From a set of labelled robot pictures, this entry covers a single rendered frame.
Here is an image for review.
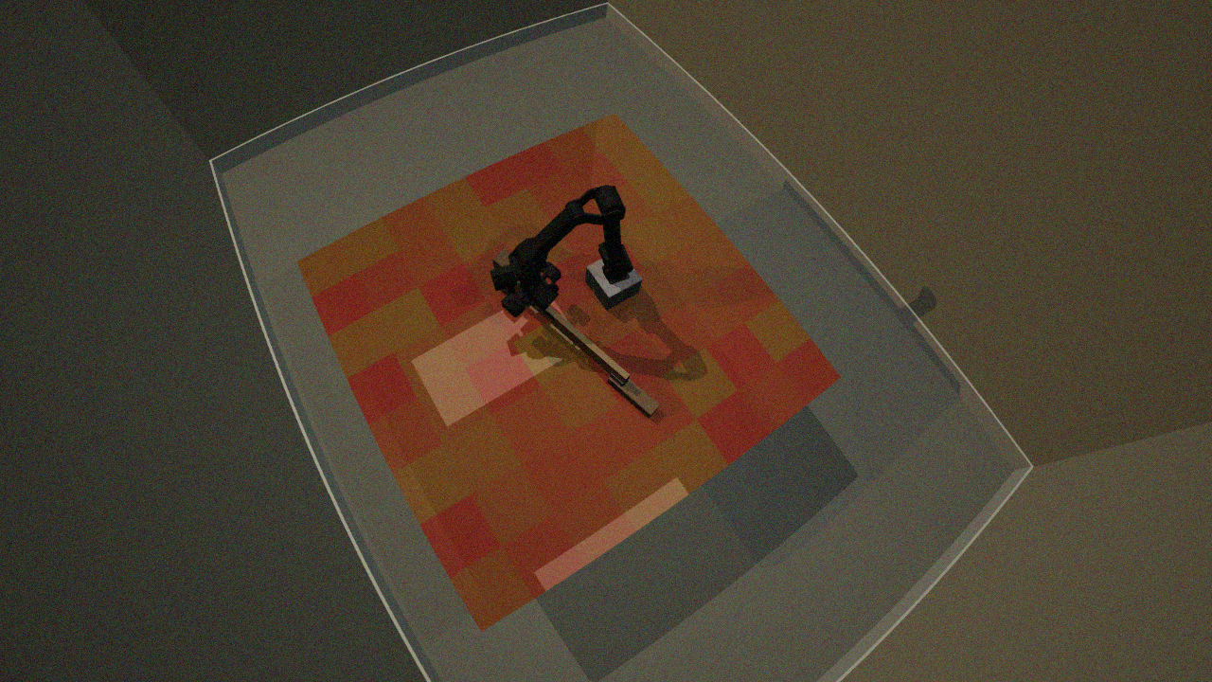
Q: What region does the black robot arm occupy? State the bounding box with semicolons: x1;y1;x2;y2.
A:
490;185;633;310

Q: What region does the long brown wooden rail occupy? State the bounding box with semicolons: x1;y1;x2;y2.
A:
532;302;630;386

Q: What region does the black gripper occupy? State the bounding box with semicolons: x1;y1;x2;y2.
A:
501;260;561;317

